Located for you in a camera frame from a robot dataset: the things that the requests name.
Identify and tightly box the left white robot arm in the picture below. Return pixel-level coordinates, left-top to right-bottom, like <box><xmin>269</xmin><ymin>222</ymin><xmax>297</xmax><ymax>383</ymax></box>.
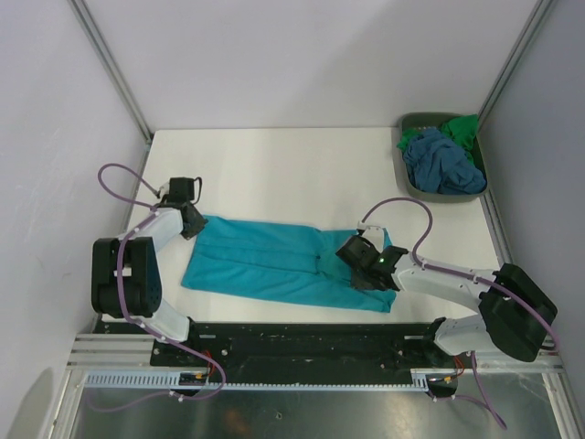
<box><xmin>90</xmin><ymin>177</ymin><xmax>207</xmax><ymax>366</ymax></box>

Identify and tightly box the green t-shirt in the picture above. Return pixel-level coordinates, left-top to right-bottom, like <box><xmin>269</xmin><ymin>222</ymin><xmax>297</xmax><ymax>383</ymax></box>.
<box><xmin>398</xmin><ymin>112</ymin><xmax>479</xmax><ymax>164</ymax></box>

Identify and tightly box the right aluminium corner post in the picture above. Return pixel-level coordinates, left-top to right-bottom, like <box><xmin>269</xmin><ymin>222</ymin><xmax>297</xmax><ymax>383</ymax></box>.
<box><xmin>478</xmin><ymin>0</ymin><xmax>558</xmax><ymax>130</ymax></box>

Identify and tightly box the aluminium corner post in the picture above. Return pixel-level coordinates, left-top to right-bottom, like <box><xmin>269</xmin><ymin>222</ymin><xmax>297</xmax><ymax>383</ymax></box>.
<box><xmin>68</xmin><ymin>0</ymin><xmax>154</xmax><ymax>145</ymax></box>
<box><xmin>478</xmin><ymin>0</ymin><xmax>558</xmax><ymax>130</ymax></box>

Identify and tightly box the left aluminium corner post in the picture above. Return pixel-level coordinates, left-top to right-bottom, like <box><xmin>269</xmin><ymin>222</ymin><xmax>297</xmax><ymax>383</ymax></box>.
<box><xmin>68</xmin><ymin>0</ymin><xmax>154</xmax><ymax>145</ymax></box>

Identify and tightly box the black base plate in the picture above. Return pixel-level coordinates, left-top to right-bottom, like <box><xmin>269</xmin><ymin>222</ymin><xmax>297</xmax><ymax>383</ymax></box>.
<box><xmin>150</xmin><ymin>323</ymin><xmax>471</xmax><ymax>387</ymax></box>

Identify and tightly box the aluminium frame rail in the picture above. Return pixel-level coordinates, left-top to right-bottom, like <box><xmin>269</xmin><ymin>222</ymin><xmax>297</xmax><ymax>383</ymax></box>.
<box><xmin>67</xmin><ymin>334</ymin><xmax>154</xmax><ymax>370</ymax></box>

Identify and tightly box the teal t-shirt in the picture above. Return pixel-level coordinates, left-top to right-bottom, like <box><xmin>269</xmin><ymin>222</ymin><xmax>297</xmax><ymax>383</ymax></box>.
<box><xmin>181</xmin><ymin>216</ymin><xmax>397</xmax><ymax>313</ymax></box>

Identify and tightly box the dark blue t-shirt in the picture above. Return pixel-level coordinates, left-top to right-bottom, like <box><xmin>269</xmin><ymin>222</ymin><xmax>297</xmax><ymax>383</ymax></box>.
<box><xmin>401</xmin><ymin>127</ymin><xmax>487</xmax><ymax>196</ymax></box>

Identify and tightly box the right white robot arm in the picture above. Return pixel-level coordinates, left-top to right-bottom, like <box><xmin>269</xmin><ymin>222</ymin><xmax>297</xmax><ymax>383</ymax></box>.
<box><xmin>336</xmin><ymin>234</ymin><xmax>558</xmax><ymax>367</ymax></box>

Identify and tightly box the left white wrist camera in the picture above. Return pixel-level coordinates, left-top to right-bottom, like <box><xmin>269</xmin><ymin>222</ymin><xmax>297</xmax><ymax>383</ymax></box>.
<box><xmin>157</xmin><ymin>181</ymin><xmax>170</xmax><ymax>198</ymax></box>

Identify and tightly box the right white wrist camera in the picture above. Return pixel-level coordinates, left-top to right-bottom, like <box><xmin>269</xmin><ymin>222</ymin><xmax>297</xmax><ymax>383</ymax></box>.
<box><xmin>356</xmin><ymin>221</ymin><xmax>385</xmax><ymax>241</ymax></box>

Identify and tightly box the grey plastic bin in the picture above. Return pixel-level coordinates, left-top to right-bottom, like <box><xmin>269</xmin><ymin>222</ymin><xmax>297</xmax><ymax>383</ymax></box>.
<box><xmin>397</xmin><ymin>112</ymin><xmax>488</xmax><ymax>203</ymax></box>

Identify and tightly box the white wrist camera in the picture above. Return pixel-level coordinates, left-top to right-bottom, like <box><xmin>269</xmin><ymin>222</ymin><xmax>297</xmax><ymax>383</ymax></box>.
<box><xmin>157</xmin><ymin>181</ymin><xmax>170</xmax><ymax>198</ymax></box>
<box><xmin>356</xmin><ymin>221</ymin><xmax>385</xmax><ymax>241</ymax></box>

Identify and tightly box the white slotted cable duct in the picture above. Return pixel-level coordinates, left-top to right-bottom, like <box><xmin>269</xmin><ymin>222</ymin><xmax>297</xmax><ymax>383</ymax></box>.
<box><xmin>84</xmin><ymin>368</ymin><xmax>433</xmax><ymax>394</ymax></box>

